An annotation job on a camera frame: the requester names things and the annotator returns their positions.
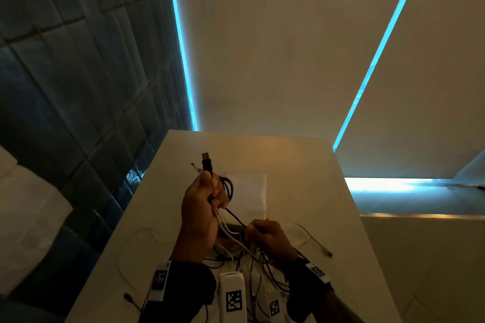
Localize white plastic pouch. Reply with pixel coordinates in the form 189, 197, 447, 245
219, 171, 268, 238

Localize person's left hand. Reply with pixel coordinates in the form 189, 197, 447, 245
170, 171, 230, 263

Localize white table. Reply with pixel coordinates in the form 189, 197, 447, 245
66, 129, 402, 323

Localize white pillow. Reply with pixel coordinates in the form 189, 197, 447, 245
0, 144, 73, 296

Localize person's right hand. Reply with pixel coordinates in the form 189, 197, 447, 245
245, 219, 298, 266

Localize tangle of cables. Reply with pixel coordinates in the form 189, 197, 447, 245
116, 220, 334, 323

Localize window sill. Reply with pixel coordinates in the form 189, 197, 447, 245
345, 177, 485, 218

